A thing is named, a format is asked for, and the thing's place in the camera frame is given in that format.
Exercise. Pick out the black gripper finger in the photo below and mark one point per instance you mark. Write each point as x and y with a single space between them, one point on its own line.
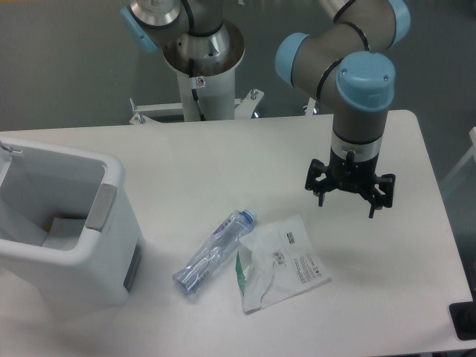
319 180
378 191

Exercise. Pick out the white trash can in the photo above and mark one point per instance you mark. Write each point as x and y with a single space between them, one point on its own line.
67 225

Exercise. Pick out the translucent container at right edge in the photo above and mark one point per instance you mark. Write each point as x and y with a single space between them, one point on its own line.
460 171

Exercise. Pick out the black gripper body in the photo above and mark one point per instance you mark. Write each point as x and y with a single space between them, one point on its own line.
353 166

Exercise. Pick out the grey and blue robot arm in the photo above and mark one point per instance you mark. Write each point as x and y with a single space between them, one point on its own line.
344 69

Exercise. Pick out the black device at table edge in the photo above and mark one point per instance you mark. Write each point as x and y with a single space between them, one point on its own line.
463 318

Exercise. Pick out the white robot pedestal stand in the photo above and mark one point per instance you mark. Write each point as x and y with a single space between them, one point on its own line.
205 71

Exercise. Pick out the white plastic packaging bag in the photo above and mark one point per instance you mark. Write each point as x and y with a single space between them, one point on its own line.
275 262

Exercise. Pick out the crushed clear plastic bottle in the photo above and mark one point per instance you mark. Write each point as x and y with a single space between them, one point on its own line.
215 250

